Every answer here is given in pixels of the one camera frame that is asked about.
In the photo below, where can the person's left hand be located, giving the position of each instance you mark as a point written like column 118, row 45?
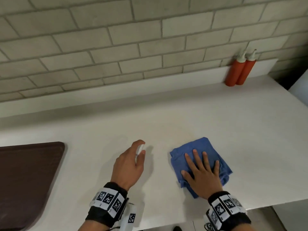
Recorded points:
column 125, row 165

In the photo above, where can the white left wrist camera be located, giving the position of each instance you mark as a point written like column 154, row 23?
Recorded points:
column 130, row 216

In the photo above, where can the small clear spray bottle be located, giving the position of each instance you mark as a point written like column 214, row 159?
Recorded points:
column 139, row 151

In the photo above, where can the brown plastic tray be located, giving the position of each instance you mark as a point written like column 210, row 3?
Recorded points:
column 24, row 185

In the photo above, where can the person's left forearm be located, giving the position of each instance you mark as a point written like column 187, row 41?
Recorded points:
column 93, row 226

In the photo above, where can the person's right hand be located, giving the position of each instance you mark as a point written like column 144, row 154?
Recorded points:
column 207, row 182

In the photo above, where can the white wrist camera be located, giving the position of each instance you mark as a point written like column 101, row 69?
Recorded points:
column 130, row 216
column 206, row 223

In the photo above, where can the black right wrist band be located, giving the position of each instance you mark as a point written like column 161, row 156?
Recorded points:
column 228, row 209

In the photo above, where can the blue cloth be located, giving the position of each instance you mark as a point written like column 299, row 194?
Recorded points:
column 183, row 151

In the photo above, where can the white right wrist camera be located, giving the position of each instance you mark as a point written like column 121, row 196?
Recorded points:
column 206, row 223

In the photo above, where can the black wrist band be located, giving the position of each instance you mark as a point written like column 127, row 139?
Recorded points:
column 106, row 202
column 228, row 209

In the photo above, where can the person's black shoe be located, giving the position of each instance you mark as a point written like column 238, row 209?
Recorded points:
column 177, row 229

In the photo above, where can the black left wrist band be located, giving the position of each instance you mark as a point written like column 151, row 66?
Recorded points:
column 106, row 202

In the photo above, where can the red squeeze bottle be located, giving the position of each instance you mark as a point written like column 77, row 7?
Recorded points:
column 234, row 72
column 247, row 69

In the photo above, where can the white countertop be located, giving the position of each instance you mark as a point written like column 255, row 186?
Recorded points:
column 216, row 113

